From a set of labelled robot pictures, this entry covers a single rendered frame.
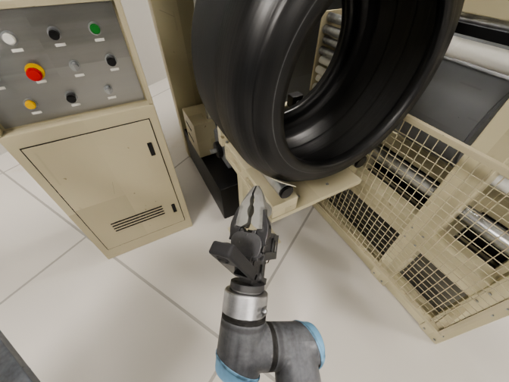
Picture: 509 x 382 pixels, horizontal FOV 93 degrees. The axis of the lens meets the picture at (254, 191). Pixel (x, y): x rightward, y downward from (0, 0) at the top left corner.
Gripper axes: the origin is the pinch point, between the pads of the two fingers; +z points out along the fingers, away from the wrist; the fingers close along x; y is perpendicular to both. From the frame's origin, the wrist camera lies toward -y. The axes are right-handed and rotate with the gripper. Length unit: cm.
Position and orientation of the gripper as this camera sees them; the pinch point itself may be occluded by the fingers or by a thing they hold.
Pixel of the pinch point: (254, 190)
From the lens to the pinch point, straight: 50.4
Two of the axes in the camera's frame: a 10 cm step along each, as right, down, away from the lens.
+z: 1.3, -9.8, 1.3
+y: 4.9, 1.7, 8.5
